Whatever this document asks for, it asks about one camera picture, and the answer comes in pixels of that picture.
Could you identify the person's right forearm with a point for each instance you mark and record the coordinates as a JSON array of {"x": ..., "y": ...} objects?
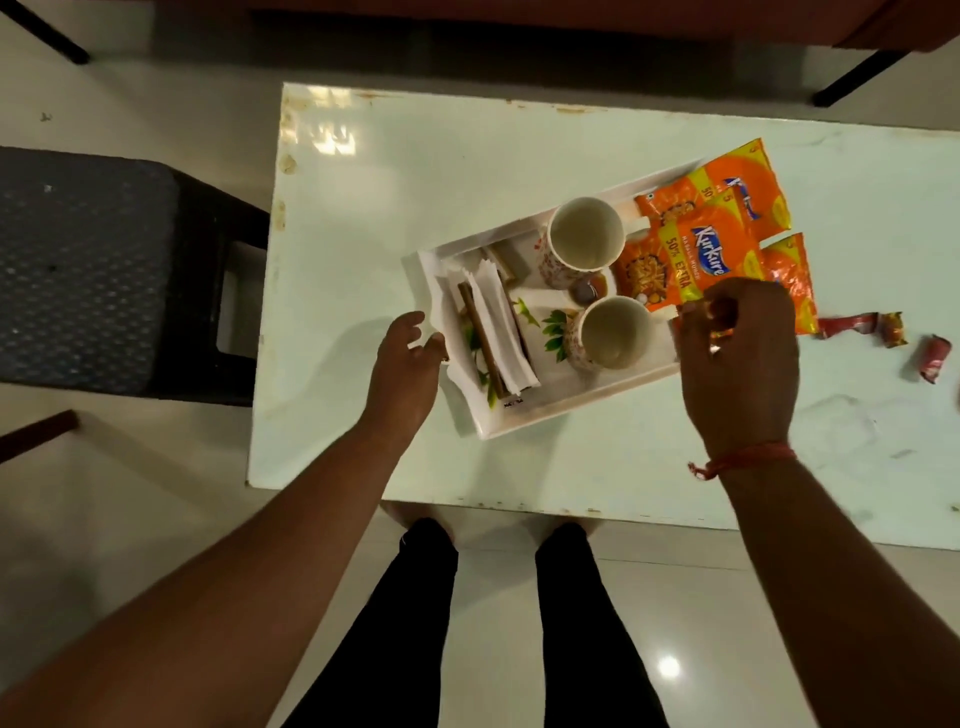
[{"x": 847, "y": 600}]

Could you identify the person's left hand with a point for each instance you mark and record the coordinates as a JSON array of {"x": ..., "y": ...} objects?
[{"x": 405, "y": 379}]

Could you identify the yellow brown candy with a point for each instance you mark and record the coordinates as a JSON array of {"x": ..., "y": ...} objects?
[{"x": 892, "y": 328}]

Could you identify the person's right hand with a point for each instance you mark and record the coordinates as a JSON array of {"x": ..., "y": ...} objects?
[{"x": 742, "y": 375}]

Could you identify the white floral tray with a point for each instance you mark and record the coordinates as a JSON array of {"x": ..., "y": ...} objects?
[{"x": 570, "y": 390}]

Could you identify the person's right leg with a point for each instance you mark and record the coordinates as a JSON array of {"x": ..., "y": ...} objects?
[{"x": 592, "y": 645}]

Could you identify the person's left leg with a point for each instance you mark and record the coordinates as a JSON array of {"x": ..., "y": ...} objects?
[{"x": 390, "y": 645}]

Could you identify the person's left forearm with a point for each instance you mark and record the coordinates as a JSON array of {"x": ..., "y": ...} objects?
[{"x": 225, "y": 600}]

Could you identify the red candy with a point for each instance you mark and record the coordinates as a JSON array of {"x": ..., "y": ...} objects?
[
  {"x": 847, "y": 324},
  {"x": 935, "y": 358}
]

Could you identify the wooden chair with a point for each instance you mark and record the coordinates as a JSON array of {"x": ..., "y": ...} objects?
[{"x": 37, "y": 435}]

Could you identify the clear plastic container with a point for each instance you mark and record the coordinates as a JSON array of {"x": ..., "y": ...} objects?
[{"x": 840, "y": 431}]

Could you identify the red fabric sofa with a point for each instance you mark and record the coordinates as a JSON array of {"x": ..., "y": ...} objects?
[{"x": 600, "y": 19}]

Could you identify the stack of white napkins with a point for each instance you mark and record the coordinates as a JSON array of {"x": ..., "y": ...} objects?
[{"x": 502, "y": 330}]

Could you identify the floral mug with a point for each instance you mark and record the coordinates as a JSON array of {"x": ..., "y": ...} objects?
[
  {"x": 581, "y": 236},
  {"x": 615, "y": 330}
]

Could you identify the person's leg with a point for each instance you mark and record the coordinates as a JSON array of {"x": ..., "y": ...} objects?
[
  {"x": 592, "y": 645},
  {"x": 390, "y": 645}
]

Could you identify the black sofa leg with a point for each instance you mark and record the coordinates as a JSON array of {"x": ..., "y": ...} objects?
[
  {"x": 859, "y": 79},
  {"x": 49, "y": 34}
]

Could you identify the black plastic stool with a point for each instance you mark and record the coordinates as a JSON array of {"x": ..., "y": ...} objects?
[{"x": 97, "y": 270}]

